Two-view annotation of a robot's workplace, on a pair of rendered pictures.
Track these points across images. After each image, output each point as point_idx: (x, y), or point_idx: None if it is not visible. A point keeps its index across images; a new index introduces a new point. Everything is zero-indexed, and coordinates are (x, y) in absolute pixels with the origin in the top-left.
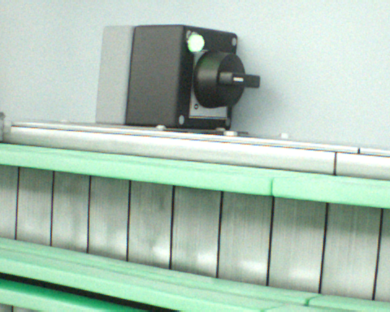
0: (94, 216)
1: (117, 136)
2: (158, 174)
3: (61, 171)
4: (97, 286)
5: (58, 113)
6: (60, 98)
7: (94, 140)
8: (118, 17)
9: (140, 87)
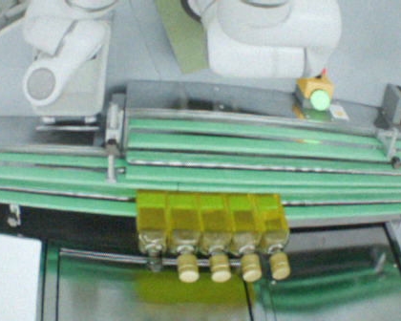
0: None
1: None
2: None
3: None
4: None
5: (348, 97)
6: (350, 94)
7: None
8: (373, 73)
9: None
